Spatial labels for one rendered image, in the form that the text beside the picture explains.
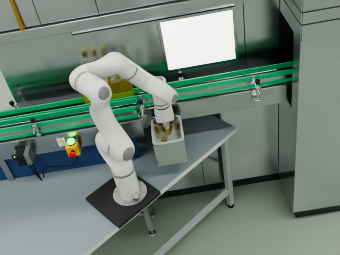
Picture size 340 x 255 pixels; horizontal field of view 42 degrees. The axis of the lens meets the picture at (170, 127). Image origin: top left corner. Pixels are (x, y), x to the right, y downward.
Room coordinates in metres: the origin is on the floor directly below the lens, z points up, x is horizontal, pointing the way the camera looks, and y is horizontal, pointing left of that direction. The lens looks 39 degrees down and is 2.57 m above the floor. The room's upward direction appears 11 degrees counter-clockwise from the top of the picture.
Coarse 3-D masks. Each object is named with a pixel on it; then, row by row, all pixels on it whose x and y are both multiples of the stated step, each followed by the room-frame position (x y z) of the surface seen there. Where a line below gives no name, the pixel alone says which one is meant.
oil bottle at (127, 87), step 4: (120, 80) 2.09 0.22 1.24; (124, 80) 2.09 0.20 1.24; (124, 84) 2.09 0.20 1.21; (128, 84) 2.09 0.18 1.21; (132, 84) 2.13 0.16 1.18; (124, 88) 2.09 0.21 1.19; (128, 88) 2.09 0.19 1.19; (132, 88) 2.09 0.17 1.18; (124, 92) 2.09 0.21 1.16; (128, 92) 2.09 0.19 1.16; (132, 92) 2.09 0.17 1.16; (124, 96) 2.09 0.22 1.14; (128, 96) 2.09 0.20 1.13
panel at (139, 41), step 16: (176, 16) 2.23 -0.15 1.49; (192, 16) 2.21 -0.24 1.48; (80, 32) 2.26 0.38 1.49; (96, 32) 2.24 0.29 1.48; (112, 32) 2.23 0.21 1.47; (128, 32) 2.23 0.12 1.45; (144, 32) 2.23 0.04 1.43; (160, 32) 2.22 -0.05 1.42; (80, 48) 2.24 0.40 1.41; (96, 48) 2.24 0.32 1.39; (112, 48) 2.24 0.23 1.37; (128, 48) 2.23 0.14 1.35; (144, 48) 2.23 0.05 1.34; (160, 48) 2.22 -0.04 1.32; (144, 64) 2.23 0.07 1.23; (160, 64) 2.22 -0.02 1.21; (208, 64) 2.21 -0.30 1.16
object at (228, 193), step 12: (228, 144) 2.08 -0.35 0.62; (228, 156) 2.08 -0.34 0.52; (192, 168) 1.89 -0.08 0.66; (228, 168) 2.07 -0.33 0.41; (228, 180) 2.06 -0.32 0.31; (228, 192) 2.06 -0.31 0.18; (216, 204) 1.98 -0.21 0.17; (228, 204) 2.08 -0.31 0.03; (204, 216) 1.91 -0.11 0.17; (120, 228) 1.55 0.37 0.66; (168, 240) 1.75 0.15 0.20; (156, 252) 1.68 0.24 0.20
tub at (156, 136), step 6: (180, 120) 1.93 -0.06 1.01; (180, 126) 1.88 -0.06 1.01; (156, 132) 1.96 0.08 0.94; (162, 132) 1.94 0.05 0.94; (174, 132) 1.92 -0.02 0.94; (180, 132) 1.90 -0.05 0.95; (156, 138) 1.90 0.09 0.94; (168, 138) 1.88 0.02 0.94; (174, 138) 1.87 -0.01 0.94; (180, 138) 1.86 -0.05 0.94; (156, 144) 1.77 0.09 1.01; (162, 144) 1.77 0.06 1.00
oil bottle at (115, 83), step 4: (116, 76) 2.11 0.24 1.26; (112, 80) 2.09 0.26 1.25; (116, 80) 2.09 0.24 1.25; (112, 84) 2.09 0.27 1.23; (116, 84) 2.09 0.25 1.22; (120, 84) 2.09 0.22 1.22; (112, 88) 2.09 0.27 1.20; (116, 88) 2.09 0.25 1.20; (120, 88) 2.09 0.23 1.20; (116, 92) 2.09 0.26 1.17; (120, 92) 2.09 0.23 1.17; (116, 96) 2.09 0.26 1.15; (120, 96) 2.09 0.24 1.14
